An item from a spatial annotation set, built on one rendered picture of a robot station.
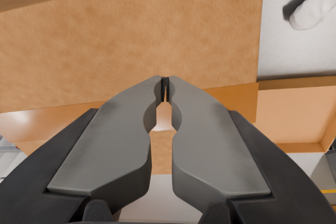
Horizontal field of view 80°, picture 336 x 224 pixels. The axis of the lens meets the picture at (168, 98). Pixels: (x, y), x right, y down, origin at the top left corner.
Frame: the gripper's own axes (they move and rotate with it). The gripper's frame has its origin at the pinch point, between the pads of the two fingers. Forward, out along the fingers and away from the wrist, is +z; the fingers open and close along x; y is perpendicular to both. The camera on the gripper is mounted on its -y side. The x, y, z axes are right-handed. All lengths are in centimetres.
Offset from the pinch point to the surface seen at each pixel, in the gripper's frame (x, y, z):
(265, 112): 27, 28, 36
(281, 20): 22.8, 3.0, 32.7
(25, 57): -12.3, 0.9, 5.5
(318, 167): 158, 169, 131
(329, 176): 176, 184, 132
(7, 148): -46, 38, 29
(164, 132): -0.2, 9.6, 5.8
